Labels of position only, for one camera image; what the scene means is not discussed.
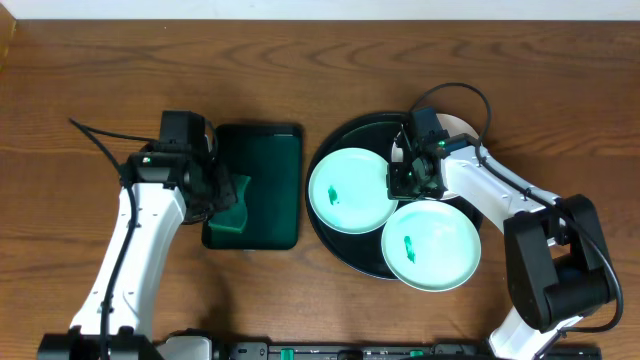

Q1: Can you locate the green scouring sponge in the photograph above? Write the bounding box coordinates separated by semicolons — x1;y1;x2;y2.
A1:
208;174;251;234

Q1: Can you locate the white plate with green stain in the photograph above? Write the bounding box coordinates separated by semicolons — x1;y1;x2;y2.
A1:
307;147;398;235

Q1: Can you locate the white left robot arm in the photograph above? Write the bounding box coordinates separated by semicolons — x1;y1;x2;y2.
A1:
37;141;227;359

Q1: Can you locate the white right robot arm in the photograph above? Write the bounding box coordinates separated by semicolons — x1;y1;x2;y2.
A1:
381;146;624;359

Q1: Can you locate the black rectangular water tray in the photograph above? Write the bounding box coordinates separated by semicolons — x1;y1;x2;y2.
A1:
201;124;302;250

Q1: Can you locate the black round serving tray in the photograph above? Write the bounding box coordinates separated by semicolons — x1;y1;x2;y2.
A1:
304;110;485;281

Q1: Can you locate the white plate at back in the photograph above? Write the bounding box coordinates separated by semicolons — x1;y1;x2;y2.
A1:
391;113;479;162

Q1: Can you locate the white plate front green stain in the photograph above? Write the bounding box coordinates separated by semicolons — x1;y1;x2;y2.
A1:
381;201;481;292

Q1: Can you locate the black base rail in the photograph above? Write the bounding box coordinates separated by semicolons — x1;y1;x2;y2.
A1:
149;329;604;360

